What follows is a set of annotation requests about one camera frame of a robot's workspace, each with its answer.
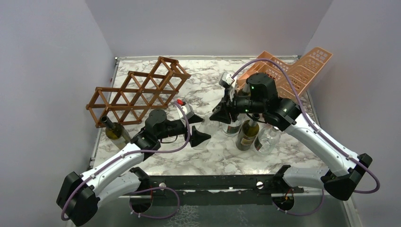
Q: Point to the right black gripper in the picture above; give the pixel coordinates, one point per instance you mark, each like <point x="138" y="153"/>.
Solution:
<point x="221" y="112"/>

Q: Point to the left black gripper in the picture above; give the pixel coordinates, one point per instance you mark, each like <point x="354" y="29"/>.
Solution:
<point x="196" y="136"/>

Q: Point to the green wine bottle cream label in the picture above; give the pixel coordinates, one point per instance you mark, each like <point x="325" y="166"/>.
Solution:
<point x="116" y="132"/>

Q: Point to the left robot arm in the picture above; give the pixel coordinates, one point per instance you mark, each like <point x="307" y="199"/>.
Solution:
<point x="82" y="194"/>

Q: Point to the clear bottle with label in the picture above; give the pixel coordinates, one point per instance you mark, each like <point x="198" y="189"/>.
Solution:
<point x="234" y="127"/>

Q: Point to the olive wine bottle in basket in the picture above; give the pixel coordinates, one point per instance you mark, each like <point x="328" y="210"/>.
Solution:
<point x="244" y="91"/>

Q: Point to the dark green wine bottle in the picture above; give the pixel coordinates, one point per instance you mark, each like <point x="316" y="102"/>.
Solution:
<point x="248" y="133"/>

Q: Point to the clear bottle pink cap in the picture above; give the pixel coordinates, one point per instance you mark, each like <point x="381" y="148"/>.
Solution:
<point x="266" y="140"/>

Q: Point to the brown wooden wine rack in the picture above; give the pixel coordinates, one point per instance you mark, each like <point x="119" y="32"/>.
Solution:
<point x="139" y="93"/>

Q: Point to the peach plastic tiered basket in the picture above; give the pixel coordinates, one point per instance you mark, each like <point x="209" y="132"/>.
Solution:
<point x="301" y="73"/>

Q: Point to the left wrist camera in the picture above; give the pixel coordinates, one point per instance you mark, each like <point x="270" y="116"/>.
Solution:
<point x="186" y="108"/>

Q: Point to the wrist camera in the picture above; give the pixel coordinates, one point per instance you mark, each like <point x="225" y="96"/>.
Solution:
<point x="226" y="79"/>
<point x="186" y="108"/>

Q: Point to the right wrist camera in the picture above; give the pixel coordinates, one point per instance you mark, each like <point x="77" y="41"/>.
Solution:
<point x="226" y="79"/>

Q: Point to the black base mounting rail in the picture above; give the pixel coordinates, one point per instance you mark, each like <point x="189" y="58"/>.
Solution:
<point x="204" y="190"/>

